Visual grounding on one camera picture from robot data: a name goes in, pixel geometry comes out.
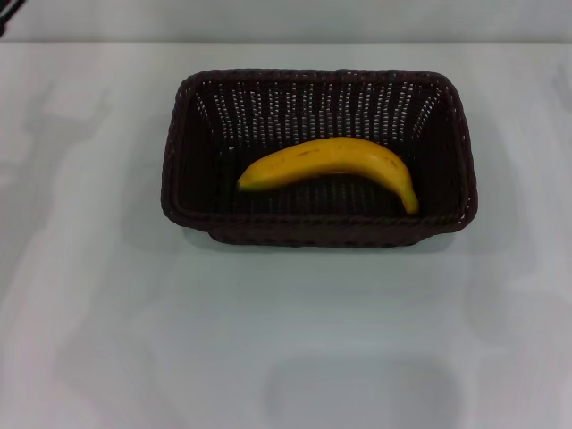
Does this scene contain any yellow banana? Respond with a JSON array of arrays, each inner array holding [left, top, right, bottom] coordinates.
[[237, 137, 420, 216]]

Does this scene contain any dark brown woven basket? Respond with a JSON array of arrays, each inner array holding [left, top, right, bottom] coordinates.
[[160, 67, 479, 249]]

